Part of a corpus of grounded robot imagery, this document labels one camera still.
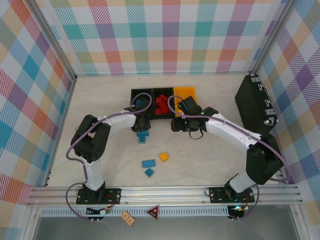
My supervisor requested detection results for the red triangle sign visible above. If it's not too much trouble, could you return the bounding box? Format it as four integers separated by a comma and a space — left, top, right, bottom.
146, 204, 161, 221

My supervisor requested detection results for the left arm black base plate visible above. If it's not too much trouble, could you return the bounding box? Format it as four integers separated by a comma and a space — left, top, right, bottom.
76, 187, 122, 206

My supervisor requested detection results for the grey metal shelf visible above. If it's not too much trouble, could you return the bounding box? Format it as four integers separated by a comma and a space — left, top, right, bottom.
32, 216, 301, 240

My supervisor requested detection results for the long aluminium mounting rail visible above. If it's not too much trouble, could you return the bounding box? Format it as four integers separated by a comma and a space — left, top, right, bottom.
27, 184, 304, 208

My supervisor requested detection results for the thin black wire loop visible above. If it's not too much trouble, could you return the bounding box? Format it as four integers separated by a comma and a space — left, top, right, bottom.
188, 129, 204, 141

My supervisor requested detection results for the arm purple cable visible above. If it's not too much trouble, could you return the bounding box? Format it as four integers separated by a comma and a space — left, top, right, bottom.
167, 94, 292, 221
65, 92, 154, 221

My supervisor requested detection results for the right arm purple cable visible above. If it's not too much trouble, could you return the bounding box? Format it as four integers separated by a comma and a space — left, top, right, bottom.
167, 94, 292, 221

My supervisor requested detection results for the power connector with wires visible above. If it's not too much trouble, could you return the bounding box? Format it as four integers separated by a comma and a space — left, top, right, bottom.
86, 206, 113, 217
228, 204, 249, 221

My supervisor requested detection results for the black hard carrying case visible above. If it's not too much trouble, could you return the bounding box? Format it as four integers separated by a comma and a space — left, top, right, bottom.
234, 72, 279, 143

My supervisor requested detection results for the yellow plastic bin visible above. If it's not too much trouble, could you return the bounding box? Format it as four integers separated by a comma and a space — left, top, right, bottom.
173, 86, 199, 119

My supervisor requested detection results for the slotted grey cable duct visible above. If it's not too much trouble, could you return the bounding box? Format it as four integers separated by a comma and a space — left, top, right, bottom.
39, 207, 231, 218

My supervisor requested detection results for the black plastic bin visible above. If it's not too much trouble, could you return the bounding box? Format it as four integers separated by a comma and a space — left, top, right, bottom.
151, 87, 175, 121
130, 87, 154, 121

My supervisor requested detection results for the aluminium frame post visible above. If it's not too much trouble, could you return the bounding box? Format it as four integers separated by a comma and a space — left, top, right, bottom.
29, 0, 77, 82
249, 0, 300, 76

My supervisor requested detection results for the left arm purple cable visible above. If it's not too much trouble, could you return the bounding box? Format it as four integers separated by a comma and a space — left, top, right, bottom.
65, 92, 154, 221

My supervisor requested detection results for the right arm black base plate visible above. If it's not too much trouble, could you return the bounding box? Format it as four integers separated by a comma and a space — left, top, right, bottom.
208, 186, 256, 204

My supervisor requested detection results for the orange printed tag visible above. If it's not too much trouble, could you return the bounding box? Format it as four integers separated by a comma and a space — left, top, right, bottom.
121, 211, 136, 224

